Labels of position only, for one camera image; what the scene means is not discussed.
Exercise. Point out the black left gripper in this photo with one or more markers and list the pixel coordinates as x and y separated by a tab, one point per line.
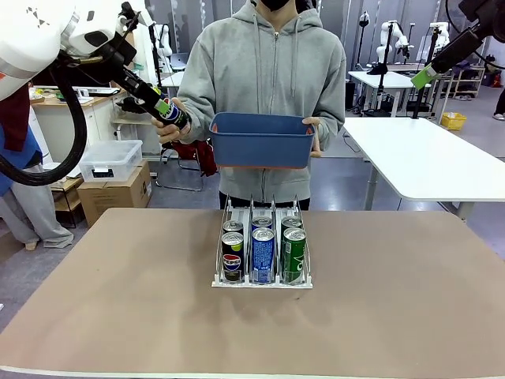
118	59

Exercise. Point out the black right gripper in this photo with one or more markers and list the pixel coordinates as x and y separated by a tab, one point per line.
487	16

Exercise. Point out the black Pepsi can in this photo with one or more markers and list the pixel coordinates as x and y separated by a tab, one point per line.
176	116
233	258
233	226

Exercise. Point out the blue plastic bin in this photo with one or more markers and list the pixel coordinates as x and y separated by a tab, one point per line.
262	144

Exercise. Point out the right forearm grey sleeve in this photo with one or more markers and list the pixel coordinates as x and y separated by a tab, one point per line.
199	128

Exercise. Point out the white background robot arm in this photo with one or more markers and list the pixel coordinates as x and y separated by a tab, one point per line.
442	39
386	39
163	41

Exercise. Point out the left forearm grey sleeve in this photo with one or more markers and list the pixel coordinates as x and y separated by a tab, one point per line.
331	130

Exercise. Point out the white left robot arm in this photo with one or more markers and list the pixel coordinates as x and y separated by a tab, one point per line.
31	35

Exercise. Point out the person's right hand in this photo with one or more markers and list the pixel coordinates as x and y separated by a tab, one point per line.
171	136

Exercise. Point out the person's left hand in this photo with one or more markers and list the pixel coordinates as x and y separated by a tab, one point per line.
316	138

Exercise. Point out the white table with cap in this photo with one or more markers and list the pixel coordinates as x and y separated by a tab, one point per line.
171	81

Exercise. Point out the black tripod stand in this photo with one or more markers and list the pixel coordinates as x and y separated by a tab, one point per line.
420	102

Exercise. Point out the yellow plastic crate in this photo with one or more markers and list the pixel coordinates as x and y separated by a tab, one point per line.
453	121

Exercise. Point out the white background table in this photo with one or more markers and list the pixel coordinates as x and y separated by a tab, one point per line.
378	79

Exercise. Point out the clear plastic storage box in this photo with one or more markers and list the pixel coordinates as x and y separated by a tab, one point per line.
110	158

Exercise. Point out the green bowl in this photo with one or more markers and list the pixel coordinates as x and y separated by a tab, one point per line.
60	96

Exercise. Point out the red black jacket pile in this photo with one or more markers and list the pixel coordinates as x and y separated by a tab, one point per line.
199	158

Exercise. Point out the white desk cabinet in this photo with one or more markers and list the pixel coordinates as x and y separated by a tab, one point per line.
51	126

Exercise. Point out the large white table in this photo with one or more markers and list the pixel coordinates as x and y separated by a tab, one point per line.
426	158

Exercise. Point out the brown cardboard shipping box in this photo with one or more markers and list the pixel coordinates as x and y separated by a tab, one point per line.
114	201

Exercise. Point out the person in grey hoodie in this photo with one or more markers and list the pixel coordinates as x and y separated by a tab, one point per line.
268	71

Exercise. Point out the person in maroon sweater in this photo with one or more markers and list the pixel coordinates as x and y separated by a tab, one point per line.
23	205

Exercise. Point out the blue Pocari Sweat can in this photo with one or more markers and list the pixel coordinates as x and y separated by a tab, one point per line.
262	222
263	256

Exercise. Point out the green Chilsung cider can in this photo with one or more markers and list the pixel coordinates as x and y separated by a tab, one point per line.
294	256
291	222

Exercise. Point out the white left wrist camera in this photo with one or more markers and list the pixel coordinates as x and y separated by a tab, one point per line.
144	17

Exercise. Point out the black metal chair frame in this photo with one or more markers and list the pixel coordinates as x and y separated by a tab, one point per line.
181	185

